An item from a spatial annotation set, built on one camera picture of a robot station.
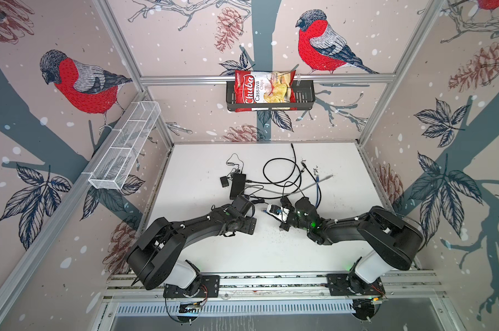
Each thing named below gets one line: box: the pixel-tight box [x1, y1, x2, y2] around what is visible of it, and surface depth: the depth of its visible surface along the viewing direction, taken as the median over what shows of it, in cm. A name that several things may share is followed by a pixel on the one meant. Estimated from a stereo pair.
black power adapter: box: [219, 175, 230, 188], surface depth 104 cm
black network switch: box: [229, 173, 247, 200], surface depth 103 cm
